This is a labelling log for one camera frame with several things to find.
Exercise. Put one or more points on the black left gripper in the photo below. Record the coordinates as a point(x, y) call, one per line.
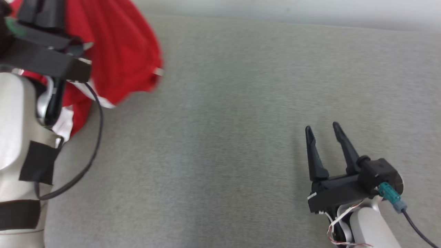
point(41, 58)

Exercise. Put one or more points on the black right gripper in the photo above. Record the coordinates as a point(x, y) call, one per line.
point(337, 193)

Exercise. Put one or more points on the red shorts with white stripe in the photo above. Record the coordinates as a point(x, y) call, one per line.
point(117, 51)

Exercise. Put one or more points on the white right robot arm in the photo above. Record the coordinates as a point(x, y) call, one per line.
point(372, 227)

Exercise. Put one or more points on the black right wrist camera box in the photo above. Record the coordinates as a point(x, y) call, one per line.
point(379, 172)

